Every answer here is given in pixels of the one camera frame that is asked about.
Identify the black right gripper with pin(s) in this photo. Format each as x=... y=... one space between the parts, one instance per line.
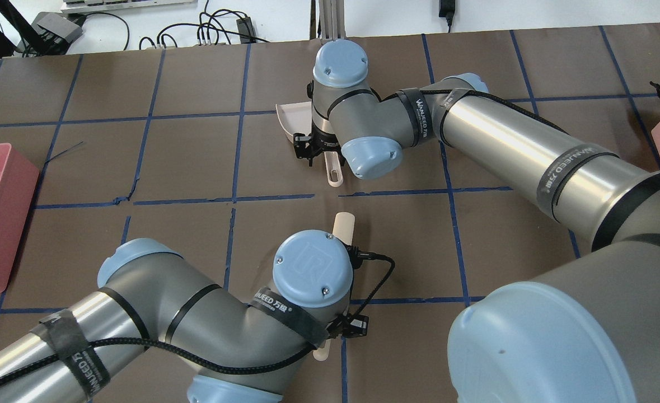
x=323 y=143

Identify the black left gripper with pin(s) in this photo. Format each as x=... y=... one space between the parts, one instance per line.
x=339 y=330

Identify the cream plastic dustpan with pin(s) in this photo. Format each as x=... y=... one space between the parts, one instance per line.
x=295 y=118

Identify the cream hand brush black bristles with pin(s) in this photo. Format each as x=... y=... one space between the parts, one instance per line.
x=343 y=229

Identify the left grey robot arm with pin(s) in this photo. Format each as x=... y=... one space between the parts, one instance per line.
x=150 y=297

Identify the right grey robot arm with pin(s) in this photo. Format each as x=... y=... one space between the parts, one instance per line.
x=560 y=237

